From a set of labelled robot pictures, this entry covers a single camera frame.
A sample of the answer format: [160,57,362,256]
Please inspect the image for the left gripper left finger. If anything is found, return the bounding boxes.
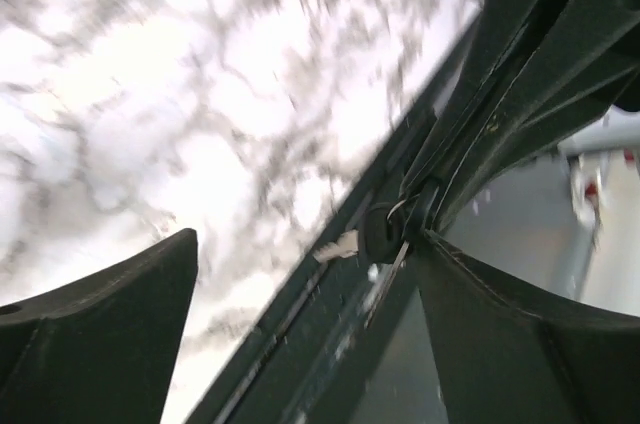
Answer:
[1,229,198,424]

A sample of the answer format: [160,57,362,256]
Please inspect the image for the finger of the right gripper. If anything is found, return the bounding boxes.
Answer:
[401,0,567,194]
[434,0,639,227]

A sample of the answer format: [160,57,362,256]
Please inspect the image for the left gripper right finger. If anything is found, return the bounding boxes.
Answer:
[410,233,639,424]

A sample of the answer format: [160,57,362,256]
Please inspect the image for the black key bunch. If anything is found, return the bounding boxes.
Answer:
[358,179,440,328]

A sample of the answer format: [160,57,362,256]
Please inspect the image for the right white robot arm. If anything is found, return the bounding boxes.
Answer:
[400,0,639,230]

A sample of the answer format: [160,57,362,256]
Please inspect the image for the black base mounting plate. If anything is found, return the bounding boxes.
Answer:
[188,27,474,423]

